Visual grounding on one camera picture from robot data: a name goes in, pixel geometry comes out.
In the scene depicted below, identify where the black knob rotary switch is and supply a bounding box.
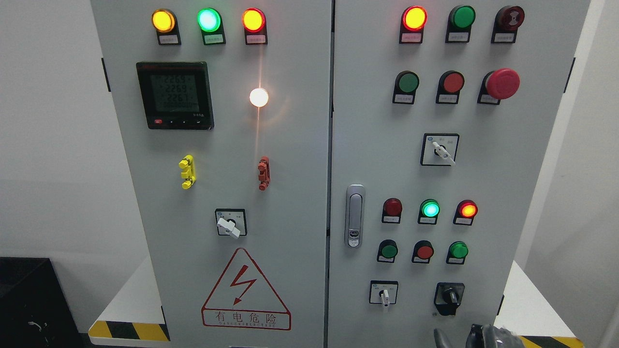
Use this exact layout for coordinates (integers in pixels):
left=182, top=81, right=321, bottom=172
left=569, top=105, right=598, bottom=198
left=434, top=282, right=466, bottom=316

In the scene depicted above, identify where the red terminal connector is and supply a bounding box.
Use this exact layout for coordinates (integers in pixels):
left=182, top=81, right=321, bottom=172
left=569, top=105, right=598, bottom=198
left=257, top=156, right=270, bottom=191

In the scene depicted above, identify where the dark red lamp left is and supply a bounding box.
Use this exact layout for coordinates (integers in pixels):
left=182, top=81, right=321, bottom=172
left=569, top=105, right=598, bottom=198
left=381, top=198, right=403, bottom=223

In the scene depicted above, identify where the white lit indicator lamp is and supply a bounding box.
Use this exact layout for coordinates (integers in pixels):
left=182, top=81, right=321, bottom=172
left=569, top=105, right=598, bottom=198
left=249, top=87, right=269, bottom=108

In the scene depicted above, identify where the green push button lower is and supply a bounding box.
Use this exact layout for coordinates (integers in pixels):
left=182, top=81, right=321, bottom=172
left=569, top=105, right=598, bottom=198
left=376, top=239, right=398, bottom=263

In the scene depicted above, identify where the green push button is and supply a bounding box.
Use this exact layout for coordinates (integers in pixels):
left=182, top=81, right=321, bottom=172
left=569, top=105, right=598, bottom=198
left=376, top=239, right=398, bottom=263
left=445, top=5, right=476, bottom=44

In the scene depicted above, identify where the grey left cabinet door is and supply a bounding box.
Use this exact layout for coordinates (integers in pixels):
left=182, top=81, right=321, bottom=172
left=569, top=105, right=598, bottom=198
left=91, top=0, right=332, bottom=348

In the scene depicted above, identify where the grey cabinet door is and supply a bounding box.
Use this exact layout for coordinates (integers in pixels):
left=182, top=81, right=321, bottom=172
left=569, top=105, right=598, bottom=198
left=91, top=0, right=332, bottom=348
left=327, top=0, right=590, bottom=348

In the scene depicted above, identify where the yellow terminal connector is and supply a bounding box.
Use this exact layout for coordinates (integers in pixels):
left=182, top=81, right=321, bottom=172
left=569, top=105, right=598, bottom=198
left=178, top=155, right=196, bottom=190

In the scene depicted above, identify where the green lit lamp middle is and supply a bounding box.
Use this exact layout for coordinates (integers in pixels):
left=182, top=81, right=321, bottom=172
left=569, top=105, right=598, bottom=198
left=417, top=199, right=441, bottom=225

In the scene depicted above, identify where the green push button second row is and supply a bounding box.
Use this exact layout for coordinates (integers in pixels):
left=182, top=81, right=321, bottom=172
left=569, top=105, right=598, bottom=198
left=393, top=71, right=419, bottom=105

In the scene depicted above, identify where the red push button lower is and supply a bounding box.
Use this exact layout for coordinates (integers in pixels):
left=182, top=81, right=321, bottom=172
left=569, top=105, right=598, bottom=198
left=412, top=240, right=435, bottom=264

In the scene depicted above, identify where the red high voltage warning sticker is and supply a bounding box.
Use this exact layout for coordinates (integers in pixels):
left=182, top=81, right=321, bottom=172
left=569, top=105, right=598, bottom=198
left=202, top=247, right=292, bottom=331

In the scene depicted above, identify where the grey right cabinet door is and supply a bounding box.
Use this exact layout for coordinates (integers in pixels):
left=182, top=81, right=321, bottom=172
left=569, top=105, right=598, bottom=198
left=327, top=0, right=590, bottom=348

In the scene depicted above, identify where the black digital power meter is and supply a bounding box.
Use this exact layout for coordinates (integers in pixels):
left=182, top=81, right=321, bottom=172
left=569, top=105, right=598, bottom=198
left=136, top=61, right=215, bottom=130

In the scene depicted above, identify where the red lamp right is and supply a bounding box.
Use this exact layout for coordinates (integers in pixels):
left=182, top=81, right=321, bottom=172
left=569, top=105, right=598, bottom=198
left=453, top=200, right=478, bottom=226

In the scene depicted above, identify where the red ringed lit lamp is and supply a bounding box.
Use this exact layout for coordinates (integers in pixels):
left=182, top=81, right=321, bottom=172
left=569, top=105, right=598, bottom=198
left=242, top=7, right=268, bottom=45

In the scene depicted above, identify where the green illuminated button lower right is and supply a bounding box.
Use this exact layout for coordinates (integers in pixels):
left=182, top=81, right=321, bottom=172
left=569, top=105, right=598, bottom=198
left=446, top=241, right=469, bottom=265

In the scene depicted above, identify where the red push button second row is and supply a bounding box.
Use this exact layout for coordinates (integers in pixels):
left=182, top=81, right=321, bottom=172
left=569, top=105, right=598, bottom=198
left=435, top=70, right=465, bottom=105

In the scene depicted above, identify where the green lit indicator lamp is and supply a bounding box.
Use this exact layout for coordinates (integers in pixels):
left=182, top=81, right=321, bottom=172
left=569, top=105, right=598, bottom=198
left=196, top=7, right=226, bottom=45

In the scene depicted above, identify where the red lit lamp right door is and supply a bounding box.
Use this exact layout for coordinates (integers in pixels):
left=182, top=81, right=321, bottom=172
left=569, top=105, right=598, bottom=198
left=399, top=6, right=427, bottom=44

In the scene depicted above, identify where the green push button top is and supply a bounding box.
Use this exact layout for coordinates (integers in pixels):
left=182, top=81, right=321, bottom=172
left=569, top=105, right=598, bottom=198
left=445, top=5, right=476, bottom=44

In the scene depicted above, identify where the yellow indicator lamp top left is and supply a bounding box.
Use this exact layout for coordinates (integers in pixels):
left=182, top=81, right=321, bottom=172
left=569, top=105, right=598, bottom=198
left=152, top=8, right=181, bottom=45

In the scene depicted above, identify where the red emergency stop mushroom button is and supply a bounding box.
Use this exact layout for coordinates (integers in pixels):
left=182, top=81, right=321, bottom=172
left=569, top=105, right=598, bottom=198
left=477, top=68, right=520, bottom=105

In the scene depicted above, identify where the white platform hazard striped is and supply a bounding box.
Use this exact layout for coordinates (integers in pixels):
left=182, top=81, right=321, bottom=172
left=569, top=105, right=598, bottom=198
left=88, top=257, right=584, bottom=348

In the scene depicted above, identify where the dark red buzzer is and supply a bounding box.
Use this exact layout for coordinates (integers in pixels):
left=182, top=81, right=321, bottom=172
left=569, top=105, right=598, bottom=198
left=491, top=6, right=525, bottom=44

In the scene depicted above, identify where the black box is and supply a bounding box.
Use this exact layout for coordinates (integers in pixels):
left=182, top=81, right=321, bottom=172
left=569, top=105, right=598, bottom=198
left=0, top=257, right=83, bottom=348

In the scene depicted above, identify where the silver door lock handle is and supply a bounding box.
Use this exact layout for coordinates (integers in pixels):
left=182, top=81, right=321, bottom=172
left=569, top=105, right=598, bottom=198
left=345, top=184, right=365, bottom=247

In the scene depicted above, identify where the white handle selector switch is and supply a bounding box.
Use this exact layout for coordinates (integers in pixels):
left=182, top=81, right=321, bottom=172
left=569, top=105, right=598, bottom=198
left=215, top=208, right=247, bottom=239

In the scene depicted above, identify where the white lever selector switch upper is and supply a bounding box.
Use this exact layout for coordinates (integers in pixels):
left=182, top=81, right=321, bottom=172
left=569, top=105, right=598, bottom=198
left=420, top=133, right=459, bottom=167

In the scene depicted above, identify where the white lever selector switch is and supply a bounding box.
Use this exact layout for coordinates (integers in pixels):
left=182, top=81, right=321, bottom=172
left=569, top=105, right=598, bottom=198
left=368, top=280, right=399, bottom=308
left=420, top=133, right=459, bottom=167

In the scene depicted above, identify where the white lever selector switch lower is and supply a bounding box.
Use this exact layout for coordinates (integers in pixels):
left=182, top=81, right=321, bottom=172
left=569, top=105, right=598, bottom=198
left=368, top=280, right=399, bottom=308

